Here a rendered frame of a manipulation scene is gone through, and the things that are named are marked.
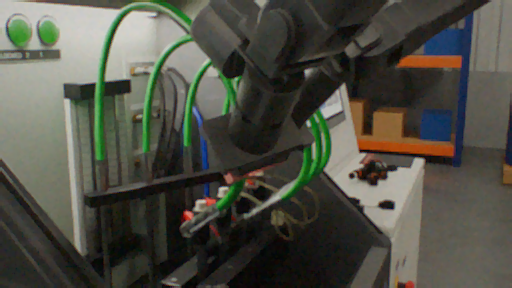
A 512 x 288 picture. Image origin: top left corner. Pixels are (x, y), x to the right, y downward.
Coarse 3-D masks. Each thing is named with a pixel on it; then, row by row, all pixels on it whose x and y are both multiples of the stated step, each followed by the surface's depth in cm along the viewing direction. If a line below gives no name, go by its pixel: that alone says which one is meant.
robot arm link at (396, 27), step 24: (408, 0) 65; (432, 0) 65; (456, 0) 64; (480, 0) 65; (384, 24) 64; (408, 24) 63; (432, 24) 64; (384, 48) 63; (408, 48) 66; (360, 72) 67; (384, 72) 68
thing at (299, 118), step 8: (296, 104) 66; (304, 104) 66; (312, 104) 66; (296, 112) 67; (304, 112) 67; (312, 112) 67; (296, 120) 68; (304, 120) 68; (304, 128) 72; (304, 136) 71; (312, 136) 72; (304, 144) 69
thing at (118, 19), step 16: (144, 0) 70; (160, 0) 68; (176, 16) 65; (112, 32) 78; (224, 80) 60; (96, 96) 84; (96, 112) 85; (96, 128) 86; (96, 144) 87; (96, 160) 87; (240, 192) 62; (224, 208) 64
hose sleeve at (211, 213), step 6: (216, 204) 64; (204, 210) 66; (210, 210) 65; (216, 210) 64; (198, 216) 67; (204, 216) 66; (210, 216) 65; (216, 216) 65; (192, 222) 68; (198, 222) 67; (204, 222) 67; (192, 228) 69; (198, 228) 68
